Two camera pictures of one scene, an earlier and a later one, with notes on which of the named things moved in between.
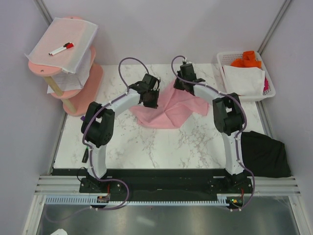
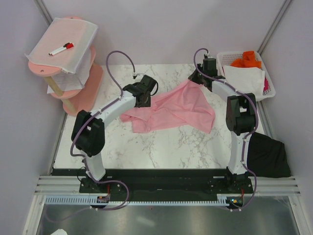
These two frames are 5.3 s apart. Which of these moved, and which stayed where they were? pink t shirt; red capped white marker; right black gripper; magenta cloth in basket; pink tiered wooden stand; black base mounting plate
Moved: pink t shirt; right black gripper
Stayed: magenta cloth in basket; pink tiered wooden stand; red capped white marker; black base mounting plate
